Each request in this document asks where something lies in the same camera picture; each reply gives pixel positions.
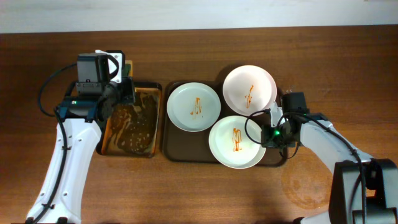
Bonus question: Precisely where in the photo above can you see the green yellow sponge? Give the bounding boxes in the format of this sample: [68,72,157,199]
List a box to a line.
[123,60,133,77]

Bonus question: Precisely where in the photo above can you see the white plate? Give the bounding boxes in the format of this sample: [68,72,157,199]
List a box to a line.
[208,116,266,169]

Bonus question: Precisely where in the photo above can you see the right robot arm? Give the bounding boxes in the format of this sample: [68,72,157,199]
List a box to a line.
[261,92,397,224]

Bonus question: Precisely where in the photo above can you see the small black water tray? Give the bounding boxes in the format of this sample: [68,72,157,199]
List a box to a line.
[96,82,162,158]

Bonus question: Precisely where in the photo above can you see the large brown serving tray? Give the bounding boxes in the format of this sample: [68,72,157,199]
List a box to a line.
[162,80,288,167]

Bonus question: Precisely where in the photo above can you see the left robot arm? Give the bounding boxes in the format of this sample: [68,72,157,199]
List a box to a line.
[25,50,135,223]

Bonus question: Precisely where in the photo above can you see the pink plate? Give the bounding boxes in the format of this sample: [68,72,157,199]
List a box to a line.
[223,65,277,116]

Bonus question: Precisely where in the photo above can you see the pale green plate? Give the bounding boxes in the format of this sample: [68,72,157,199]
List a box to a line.
[167,82,221,132]

